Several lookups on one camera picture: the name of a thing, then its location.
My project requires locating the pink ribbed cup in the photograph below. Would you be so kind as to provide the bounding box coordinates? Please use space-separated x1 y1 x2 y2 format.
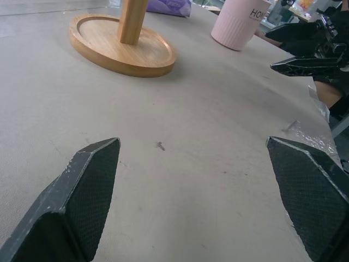
210 0 273 52

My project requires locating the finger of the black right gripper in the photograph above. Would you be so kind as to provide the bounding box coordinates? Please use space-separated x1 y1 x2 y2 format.
264 21 326 57
270 56 346 77

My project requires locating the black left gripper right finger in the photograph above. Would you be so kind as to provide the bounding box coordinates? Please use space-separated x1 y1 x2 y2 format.
266 136 349 262

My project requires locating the clear plastic film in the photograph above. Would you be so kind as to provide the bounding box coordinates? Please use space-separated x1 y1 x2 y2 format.
282 120 340 158

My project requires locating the purple plastic bag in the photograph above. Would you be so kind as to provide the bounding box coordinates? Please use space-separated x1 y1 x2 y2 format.
146 0 192 18

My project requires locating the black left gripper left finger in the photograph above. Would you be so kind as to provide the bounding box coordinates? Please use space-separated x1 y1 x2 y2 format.
0 137 121 262

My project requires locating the person in black clothes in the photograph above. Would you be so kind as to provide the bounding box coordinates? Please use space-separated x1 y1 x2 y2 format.
312 73 349 118

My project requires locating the grey metal frame bar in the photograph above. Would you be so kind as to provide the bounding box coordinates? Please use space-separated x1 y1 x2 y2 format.
330 114 349 139

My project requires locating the wooden stand with round base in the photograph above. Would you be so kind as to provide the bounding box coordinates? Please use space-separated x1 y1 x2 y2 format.
69 0 177 79

